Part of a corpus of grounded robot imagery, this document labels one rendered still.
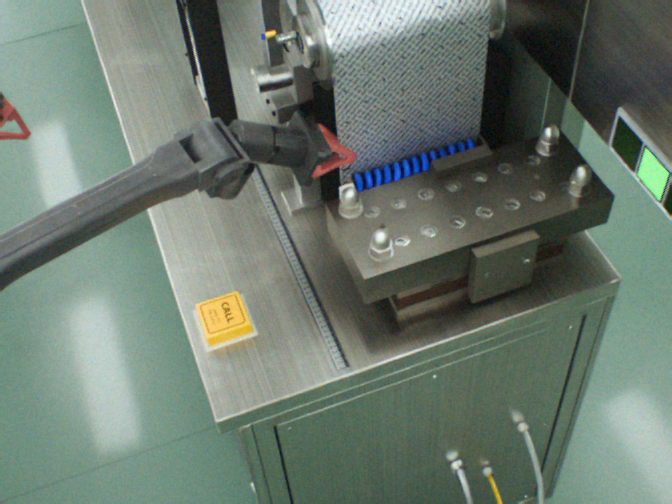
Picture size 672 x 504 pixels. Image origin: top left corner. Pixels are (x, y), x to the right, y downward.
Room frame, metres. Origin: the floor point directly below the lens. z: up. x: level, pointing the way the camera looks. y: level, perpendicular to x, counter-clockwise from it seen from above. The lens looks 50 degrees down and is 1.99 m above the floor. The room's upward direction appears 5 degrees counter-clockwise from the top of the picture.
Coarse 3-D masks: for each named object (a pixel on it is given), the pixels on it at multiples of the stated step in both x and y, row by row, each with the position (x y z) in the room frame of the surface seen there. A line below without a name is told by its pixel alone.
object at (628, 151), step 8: (624, 128) 0.82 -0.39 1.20; (616, 136) 0.83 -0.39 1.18; (624, 136) 0.82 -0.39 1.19; (632, 136) 0.80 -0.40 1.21; (616, 144) 0.83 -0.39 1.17; (624, 144) 0.81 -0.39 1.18; (632, 144) 0.80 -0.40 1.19; (640, 144) 0.79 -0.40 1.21; (624, 152) 0.81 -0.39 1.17; (632, 152) 0.80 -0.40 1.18; (624, 160) 0.81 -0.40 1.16; (632, 160) 0.79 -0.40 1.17; (632, 168) 0.79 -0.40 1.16
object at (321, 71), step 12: (300, 0) 1.04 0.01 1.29; (492, 0) 1.03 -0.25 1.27; (300, 12) 1.04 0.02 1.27; (312, 12) 0.99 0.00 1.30; (492, 12) 1.02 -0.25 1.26; (312, 24) 0.99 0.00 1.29; (492, 24) 1.03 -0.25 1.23; (324, 48) 0.96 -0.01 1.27; (324, 60) 0.95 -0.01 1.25; (324, 72) 0.96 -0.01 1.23
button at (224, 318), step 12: (216, 300) 0.82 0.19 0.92; (228, 300) 0.81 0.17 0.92; (240, 300) 0.81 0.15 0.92; (204, 312) 0.79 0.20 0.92; (216, 312) 0.79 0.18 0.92; (228, 312) 0.79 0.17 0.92; (240, 312) 0.79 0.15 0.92; (204, 324) 0.77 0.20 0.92; (216, 324) 0.77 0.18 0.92; (228, 324) 0.77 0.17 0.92; (240, 324) 0.77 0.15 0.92; (216, 336) 0.75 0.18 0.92; (228, 336) 0.76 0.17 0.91
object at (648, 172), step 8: (648, 152) 0.77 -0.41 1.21; (648, 160) 0.77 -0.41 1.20; (656, 160) 0.75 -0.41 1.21; (640, 168) 0.78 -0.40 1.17; (648, 168) 0.76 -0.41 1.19; (656, 168) 0.75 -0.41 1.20; (664, 168) 0.74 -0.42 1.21; (640, 176) 0.77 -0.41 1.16; (648, 176) 0.76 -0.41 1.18; (656, 176) 0.75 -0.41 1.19; (664, 176) 0.73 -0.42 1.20; (648, 184) 0.76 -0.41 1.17; (656, 184) 0.74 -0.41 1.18; (664, 184) 0.73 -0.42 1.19; (656, 192) 0.74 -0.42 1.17
